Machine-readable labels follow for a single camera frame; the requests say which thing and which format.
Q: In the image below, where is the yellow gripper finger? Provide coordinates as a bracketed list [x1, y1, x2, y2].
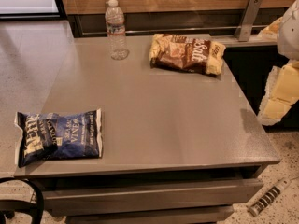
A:
[258, 18, 282, 41]
[258, 60, 299, 126]

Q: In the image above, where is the clear plastic water bottle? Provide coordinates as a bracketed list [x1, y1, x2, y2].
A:
[105, 0, 129, 60]

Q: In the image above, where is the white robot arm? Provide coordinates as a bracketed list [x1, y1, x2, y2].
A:
[258, 0, 299, 126]

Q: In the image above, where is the brown chip bag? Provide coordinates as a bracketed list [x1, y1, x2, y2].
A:
[149, 34, 226, 76]

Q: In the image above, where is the blue chip bag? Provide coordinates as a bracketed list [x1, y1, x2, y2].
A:
[14, 109, 103, 168]

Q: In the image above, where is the grey drawer front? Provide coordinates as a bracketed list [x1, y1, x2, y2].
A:
[43, 178, 263, 216]

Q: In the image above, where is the white power strip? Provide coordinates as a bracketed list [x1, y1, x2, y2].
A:
[248, 178, 292, 217]

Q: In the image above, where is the black chair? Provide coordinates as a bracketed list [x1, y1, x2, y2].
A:
[0, 179, 44, 224]

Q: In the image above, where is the metal wall bracket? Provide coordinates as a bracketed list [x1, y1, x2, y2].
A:
[235, 0, 263, 42]

